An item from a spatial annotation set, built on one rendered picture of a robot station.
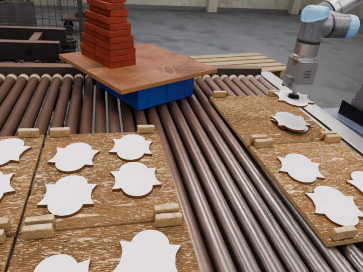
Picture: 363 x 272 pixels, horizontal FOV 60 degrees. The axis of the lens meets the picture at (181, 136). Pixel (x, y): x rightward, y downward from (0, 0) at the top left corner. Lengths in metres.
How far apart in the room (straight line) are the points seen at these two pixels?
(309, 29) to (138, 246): 0.82
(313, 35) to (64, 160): 0.84
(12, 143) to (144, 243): 0.54
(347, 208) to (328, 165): 0.21
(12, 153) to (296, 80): 0.90
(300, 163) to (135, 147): 0.49
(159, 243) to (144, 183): 0.20
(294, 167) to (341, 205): 0.17
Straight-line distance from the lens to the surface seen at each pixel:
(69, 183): 0.84
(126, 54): 1.37
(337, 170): 1.06
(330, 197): 0.92
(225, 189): 0.89
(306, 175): 0.97
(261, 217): 0.83
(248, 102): 1.40
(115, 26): 1.32
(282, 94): 1.22
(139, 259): 0.65
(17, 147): 1.02
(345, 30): 1.19
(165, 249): 0.67
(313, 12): 1.12
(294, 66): 1.16
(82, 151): 0.96
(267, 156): 1.03
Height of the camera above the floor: 1.45
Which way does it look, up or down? 29 degrees down
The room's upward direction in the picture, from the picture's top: 5 degrees clockwise
